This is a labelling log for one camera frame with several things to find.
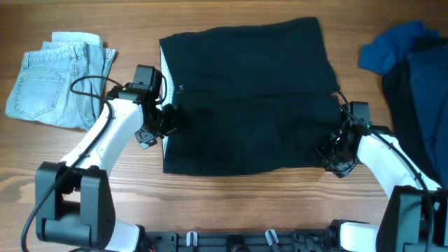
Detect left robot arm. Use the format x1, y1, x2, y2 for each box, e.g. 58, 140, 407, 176
21, 65, 179, 251

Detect black shorts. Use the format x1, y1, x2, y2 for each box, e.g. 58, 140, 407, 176
160, 17, 341, 176

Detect dark navy pants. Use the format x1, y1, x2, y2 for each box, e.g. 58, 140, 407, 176
382, 36, 447, 188

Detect left black cable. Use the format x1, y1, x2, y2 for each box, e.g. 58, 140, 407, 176
20, 75, 167, 252

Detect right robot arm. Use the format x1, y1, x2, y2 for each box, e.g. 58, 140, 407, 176
315, 102, 447, 251

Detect folded light blue jeans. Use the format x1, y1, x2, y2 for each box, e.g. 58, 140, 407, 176
6, 31, 116, 130

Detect blue polo shirt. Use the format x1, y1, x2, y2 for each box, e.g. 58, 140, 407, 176
359, 21, 445, 86

